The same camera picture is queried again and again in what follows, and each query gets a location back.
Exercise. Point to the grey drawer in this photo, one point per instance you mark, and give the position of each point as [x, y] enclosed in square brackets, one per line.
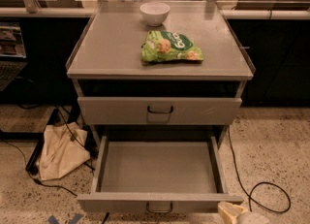
[159, 110]
[158, 177]

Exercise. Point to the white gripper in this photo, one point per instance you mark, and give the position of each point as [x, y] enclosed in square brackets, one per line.
[254, 218]

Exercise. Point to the grey drawer cabinet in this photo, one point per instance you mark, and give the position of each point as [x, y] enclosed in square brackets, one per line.
[107, 63]

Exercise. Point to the cream tote bag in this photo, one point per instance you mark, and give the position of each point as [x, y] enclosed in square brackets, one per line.
[63, 151]

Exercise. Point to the green chip bag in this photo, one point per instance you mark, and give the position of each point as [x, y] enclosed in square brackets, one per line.
[164, 46]

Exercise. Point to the laptop computer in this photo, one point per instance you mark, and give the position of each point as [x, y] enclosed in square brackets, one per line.
[13, 57]

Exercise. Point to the white bowl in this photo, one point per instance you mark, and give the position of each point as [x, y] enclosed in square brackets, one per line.
[154, 13]

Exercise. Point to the white railing bar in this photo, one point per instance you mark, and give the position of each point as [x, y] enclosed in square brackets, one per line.
[229, 14]

